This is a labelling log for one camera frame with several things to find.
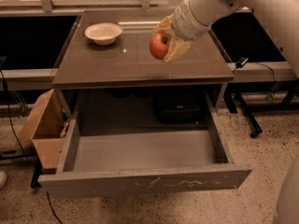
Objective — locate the grey cabinet with glossy top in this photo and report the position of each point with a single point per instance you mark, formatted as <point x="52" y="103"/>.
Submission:
<point x="88" y="70"/>

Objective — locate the small black device on rail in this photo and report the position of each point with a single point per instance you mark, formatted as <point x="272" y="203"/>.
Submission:
<point x="241" y="62"/>

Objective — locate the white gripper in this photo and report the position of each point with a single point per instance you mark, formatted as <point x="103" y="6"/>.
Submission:
<point x="186" y="23"/>

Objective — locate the red apple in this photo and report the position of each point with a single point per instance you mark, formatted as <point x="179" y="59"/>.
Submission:
<point x="159" y="45"/>

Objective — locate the white bowl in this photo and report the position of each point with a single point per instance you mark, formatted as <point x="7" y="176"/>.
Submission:
<point x="103" y="34"/>

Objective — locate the black table leg with caster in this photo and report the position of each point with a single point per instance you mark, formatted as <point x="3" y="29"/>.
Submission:
<point x="230" y="97"/>

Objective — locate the brown cardboard box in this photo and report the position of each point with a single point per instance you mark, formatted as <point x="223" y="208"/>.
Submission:
<point x="44" y="129"/>

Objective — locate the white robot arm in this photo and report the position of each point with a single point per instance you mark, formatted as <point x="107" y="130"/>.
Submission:
<point x="271" y="195"/>

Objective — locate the white shoe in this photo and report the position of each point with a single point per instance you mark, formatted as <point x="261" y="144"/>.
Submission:
<point x="3" y="179"/>

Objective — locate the black bag under cabinet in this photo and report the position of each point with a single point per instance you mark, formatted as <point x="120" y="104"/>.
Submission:
<point x="173" y="107"/>

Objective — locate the open grey drawer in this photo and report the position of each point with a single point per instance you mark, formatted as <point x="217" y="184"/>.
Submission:
<point x="117" y="147"/>

